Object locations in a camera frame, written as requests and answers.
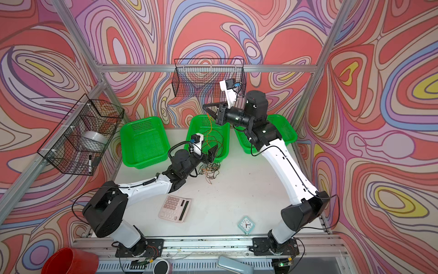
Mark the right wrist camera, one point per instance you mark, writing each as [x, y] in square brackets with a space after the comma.
[231, 88]

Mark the black wire wall basket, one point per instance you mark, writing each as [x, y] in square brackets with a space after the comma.
[200, 77]
[84, 137]

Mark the black wire wall basket left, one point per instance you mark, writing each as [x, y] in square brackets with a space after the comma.
[84, 137]

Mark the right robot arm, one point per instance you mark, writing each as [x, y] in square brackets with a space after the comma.
[307, 203]

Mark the red plastic bowl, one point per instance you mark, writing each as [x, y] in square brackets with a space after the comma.
[71, 261]

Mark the grey blue handle object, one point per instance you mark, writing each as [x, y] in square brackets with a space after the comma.
[234, 266]

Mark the black wire wall basket back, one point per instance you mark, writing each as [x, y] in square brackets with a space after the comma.
[200, 77]

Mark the left green plastic basket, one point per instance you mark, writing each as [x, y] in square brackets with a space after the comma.
[144, 143]

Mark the pink calculator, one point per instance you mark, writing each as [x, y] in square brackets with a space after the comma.
[175, 209]

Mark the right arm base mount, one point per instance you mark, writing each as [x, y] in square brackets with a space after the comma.
[265, 246]

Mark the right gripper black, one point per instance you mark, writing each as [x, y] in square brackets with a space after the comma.
[220, 117]

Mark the teal square clock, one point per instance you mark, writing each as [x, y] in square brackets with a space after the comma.
[246, 225]

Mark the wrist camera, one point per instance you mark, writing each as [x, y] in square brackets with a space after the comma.
[231, 88]
[195, 145]

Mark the round black white cup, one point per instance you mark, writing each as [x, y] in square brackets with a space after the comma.
[162, 267]

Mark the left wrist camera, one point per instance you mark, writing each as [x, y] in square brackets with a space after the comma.
[195, 145]

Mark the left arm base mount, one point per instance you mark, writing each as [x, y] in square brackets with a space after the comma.
[144, 248]

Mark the green plastic basket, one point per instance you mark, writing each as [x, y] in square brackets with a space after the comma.
[213, 135]
[144, 143]
[289, 135]

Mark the right green plastic basket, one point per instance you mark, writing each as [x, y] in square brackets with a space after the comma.
[289, 135]

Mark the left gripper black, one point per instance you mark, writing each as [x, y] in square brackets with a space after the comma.
[210, 156]

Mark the middle green plastic basket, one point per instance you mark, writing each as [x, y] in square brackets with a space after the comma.
[213, 135]

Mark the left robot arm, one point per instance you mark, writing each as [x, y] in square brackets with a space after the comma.
[105, 210]

